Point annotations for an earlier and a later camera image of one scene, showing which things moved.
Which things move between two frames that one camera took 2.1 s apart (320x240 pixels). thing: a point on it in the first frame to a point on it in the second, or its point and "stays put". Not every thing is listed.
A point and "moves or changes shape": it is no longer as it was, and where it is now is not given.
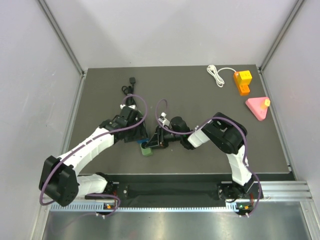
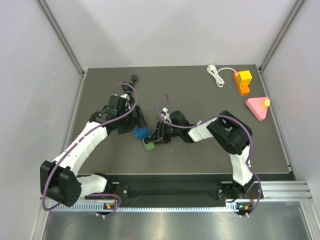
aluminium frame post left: [62, 37] stays put
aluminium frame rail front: [282, 192] stays put
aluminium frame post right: [281, 35] stays put
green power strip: [146, 152] moves or changes shape
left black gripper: [141, 133] to [135, 122]
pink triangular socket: [257, 106] stays put
